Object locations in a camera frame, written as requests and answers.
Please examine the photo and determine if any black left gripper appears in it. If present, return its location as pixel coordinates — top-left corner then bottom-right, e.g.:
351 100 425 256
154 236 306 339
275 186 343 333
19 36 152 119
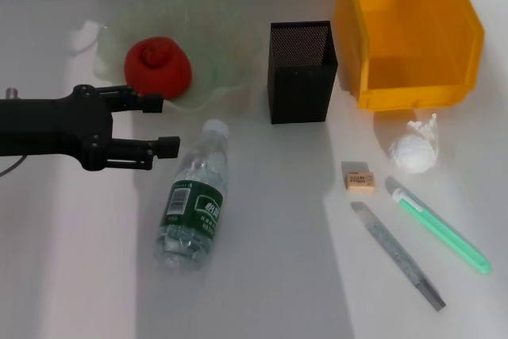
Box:
0 83 182 172

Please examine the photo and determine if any red-orange fruit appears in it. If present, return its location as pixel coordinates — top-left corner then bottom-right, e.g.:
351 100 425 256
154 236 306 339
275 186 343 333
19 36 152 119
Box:
123 36 194 100

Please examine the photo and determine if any clear green-label water bottle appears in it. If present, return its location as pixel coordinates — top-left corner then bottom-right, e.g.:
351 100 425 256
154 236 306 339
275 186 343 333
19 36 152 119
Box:
153 118 230 275

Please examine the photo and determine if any peach sleeved eraser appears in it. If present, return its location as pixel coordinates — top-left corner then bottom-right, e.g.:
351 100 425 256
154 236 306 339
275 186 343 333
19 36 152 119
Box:
341 160 376 196

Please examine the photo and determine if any white paper ball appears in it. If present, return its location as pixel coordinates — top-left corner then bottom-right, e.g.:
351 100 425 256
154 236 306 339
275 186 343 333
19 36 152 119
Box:
387 113 440 175

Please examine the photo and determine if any grey utility knife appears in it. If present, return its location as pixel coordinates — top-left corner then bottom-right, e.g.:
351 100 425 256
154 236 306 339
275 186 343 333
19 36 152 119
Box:
350 201 448 312

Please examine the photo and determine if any green glass fruit plate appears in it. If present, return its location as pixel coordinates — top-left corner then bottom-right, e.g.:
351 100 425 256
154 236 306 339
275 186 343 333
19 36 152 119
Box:
93 0 265 112

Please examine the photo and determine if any black mesh pen holder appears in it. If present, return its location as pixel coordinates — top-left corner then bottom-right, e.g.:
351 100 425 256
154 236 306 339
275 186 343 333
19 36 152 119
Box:
266 20 339 125

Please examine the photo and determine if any yellow plastic bin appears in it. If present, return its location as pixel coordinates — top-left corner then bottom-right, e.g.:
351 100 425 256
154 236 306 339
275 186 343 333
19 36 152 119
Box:
332 0 486 110

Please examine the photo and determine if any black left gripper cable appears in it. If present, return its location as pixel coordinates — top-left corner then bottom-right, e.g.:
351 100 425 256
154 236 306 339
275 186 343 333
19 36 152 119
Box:
0 155 27 176

